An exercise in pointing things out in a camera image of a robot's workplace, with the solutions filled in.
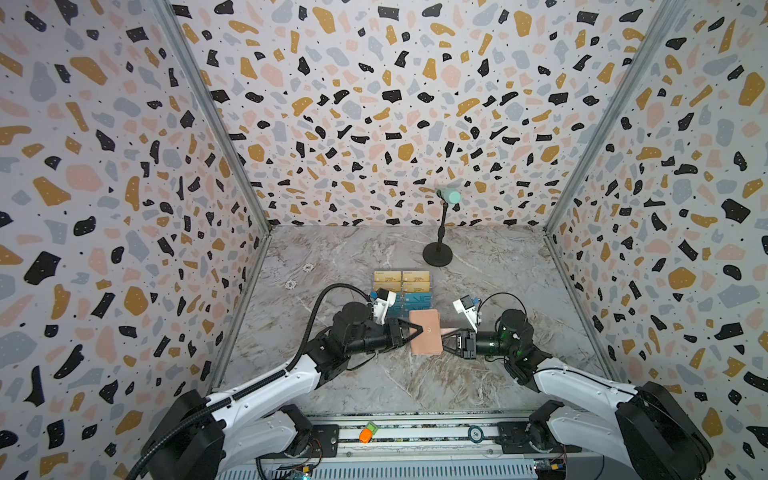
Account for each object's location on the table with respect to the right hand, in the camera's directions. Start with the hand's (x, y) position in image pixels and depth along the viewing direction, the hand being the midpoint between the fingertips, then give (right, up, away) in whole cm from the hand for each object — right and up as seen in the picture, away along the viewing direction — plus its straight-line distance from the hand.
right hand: (436, 345), depth 71 cm
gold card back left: (-13, +15, +24) cm, 31 cm away
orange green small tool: (-17, -22, +2) cm, 28 cm away
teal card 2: (-8, +5, +24) cm, 26 cm away
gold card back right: (-4, +15, +24) cm, 29 cm away
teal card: (-6, +8, +24) cm, 26 cm away
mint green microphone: (+5, +38, +13) cm, 41 cm away
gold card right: (-4, +11, +24) cm, 27 cm away
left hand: (-2, +4, -1) cm, 5 cm away
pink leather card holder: (-2, +1, 0) cm, 2 cm away
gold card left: (-11, +11, +24) cm, 29 cm away
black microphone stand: (+6, +22, +42) cm, 48 cm away
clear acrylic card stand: (-9, +9, +24) cm, 27 cm away
